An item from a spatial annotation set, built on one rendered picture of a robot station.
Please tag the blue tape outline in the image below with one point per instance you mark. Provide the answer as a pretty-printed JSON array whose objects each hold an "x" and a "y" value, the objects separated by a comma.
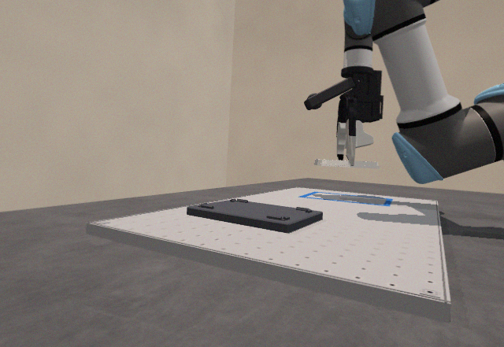
[{"x": 387, "y": 202}]

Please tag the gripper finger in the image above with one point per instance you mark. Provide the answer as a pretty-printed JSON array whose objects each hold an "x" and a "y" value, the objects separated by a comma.
[
  {"x": 356, "y": 137},
  {"x": 341, "y": 139}
]

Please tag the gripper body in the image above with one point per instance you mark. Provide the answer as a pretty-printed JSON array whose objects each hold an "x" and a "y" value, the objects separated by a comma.
[{"x": 368, "y": 105}]

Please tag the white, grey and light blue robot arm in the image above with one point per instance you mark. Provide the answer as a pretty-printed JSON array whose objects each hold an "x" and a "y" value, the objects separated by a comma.
[{"x": 437, "y": 138}]

